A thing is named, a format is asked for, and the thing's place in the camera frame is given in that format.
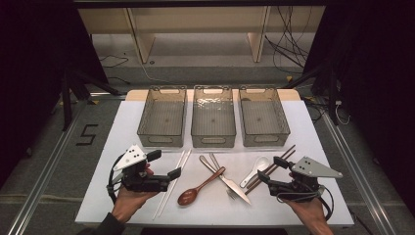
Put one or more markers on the black metal stand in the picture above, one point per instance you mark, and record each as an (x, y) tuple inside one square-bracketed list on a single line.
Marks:
[(67, 104), (332, 98)]

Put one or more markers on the aluminium floor rail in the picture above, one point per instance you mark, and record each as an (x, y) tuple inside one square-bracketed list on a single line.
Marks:
[(362, 182), (39, 192)]

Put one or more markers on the brown wooden chopstick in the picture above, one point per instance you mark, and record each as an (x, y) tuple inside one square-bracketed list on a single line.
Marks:
[(252, 188), (253, 182)]

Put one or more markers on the metal table knife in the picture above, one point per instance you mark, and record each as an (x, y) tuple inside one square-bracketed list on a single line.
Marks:
[(235, 189)]

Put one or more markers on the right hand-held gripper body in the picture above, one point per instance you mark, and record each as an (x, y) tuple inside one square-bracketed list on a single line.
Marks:
[(306, 168)]

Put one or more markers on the black curtain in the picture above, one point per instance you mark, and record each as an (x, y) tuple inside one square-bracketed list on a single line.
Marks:
[(375, 81), (29, 65)]

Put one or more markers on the white ceramic spoon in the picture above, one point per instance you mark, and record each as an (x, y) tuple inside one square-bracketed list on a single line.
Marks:
[(262, 162)]

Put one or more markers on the brown wooden spoon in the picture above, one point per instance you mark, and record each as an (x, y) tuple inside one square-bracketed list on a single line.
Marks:
[(187, 197)]

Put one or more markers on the person's left hand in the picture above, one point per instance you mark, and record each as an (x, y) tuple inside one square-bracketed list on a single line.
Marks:
[(129, 202)]

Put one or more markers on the person's right hand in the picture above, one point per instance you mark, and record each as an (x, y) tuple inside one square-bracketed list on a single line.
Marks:
[(311, 212)]

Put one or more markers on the smoky clear plastic bin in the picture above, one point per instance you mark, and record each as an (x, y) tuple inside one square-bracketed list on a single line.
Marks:
[(262, 119), (213, 120), (163, 120)]

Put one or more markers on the metal fork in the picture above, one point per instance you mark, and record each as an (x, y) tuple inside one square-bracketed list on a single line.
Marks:
[(215, 162)]

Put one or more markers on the light wooden desk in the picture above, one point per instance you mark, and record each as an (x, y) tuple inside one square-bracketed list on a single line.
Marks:
[(140, 39)]

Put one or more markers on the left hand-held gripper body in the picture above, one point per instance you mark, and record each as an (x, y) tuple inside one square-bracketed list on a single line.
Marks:
[(130, 158)]

